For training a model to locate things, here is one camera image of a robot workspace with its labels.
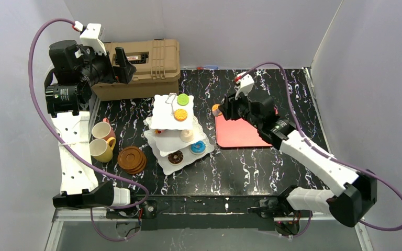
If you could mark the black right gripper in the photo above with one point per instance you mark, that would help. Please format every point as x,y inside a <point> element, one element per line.
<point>230,107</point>

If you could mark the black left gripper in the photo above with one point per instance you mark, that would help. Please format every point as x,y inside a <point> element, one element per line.
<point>111,67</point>

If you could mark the round orange waffle cookie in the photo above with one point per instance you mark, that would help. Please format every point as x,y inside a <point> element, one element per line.
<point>216,111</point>

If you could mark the pink serving tray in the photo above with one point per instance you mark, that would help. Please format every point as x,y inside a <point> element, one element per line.
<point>237,133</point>

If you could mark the tan plastic tool case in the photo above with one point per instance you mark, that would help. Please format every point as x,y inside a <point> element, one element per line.
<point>158,70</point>

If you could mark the green round macaron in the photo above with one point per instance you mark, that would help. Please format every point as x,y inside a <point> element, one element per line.
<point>183,99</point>

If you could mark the blue donut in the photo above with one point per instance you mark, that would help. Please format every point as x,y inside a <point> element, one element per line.
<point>198,148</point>

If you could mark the white round cake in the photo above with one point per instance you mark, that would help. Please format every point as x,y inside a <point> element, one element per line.
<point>187,135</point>

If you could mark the white three-tier cake stand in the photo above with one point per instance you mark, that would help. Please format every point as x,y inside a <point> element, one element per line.
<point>169,141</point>

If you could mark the pink cake slice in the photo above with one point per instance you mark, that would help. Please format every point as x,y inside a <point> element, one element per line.
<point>158,131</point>

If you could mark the chocolate donut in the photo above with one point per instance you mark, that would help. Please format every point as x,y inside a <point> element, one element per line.
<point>175,158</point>

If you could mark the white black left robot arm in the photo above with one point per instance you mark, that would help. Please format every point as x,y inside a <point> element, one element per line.
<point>76,68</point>

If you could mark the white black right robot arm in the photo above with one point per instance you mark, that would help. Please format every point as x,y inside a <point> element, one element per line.
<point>349,194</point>

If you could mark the pink mug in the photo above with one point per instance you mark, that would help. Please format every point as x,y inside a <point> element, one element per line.
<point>103,130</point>

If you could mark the yellow mug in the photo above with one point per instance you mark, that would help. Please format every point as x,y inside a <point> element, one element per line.
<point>102,150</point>

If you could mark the stack of brown wooden coasters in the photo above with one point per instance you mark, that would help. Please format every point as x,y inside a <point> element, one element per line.
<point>132,160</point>

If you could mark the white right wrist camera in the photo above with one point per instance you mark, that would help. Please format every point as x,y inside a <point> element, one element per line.
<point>245,84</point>

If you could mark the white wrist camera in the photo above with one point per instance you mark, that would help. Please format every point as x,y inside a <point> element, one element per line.
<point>92,37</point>
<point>245,84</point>

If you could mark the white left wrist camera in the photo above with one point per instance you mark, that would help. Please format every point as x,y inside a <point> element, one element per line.
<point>92,37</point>

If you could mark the aluminium frame rail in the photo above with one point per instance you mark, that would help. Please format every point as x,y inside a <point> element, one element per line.
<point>208,209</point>

